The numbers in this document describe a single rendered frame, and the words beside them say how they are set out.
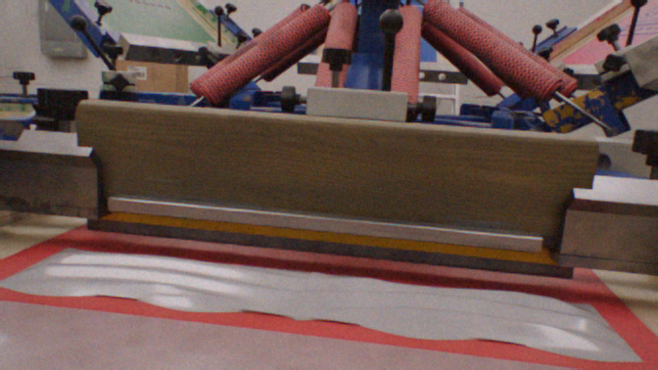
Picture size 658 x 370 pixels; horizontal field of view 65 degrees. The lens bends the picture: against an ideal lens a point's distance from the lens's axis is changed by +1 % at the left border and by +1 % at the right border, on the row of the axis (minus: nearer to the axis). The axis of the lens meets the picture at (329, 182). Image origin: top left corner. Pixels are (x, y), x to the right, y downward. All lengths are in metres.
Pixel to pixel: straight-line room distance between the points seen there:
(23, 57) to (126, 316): 5.35
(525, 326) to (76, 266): 0.27
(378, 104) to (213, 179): 0.31
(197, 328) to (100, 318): 0.05
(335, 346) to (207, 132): 0.18
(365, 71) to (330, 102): 0.52
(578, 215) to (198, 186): 0.25
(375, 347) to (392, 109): 0.41
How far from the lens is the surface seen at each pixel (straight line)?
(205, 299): 0.31
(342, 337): 0.28
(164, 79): 4.47
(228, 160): 0.36
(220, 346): 0.27
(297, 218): 0.35
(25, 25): 5.60
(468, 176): 0.35
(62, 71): 5.41
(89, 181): 0.40
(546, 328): 0.31
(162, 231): 0.41
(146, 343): 0.27
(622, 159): 0.64
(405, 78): 0.85
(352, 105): 0.64
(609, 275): 0.45
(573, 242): 0.37
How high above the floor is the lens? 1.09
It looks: 11 degrees down
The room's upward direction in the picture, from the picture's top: 4 degrees clockwise
